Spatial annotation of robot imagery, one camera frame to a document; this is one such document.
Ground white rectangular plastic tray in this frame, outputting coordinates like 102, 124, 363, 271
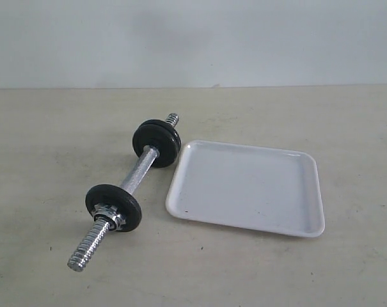
165, 140, 325, 238

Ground chrome collar nut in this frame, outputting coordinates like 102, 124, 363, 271
91, 203, 126, 232

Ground black round disc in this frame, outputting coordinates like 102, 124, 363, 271
132, 125, 180, 168

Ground chrome threaded dumbbell bar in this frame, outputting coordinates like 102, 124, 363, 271
67, 113, 180, 272

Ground black weight plate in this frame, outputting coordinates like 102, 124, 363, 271
85, 184, 142, 232
139, 119, 181, 150

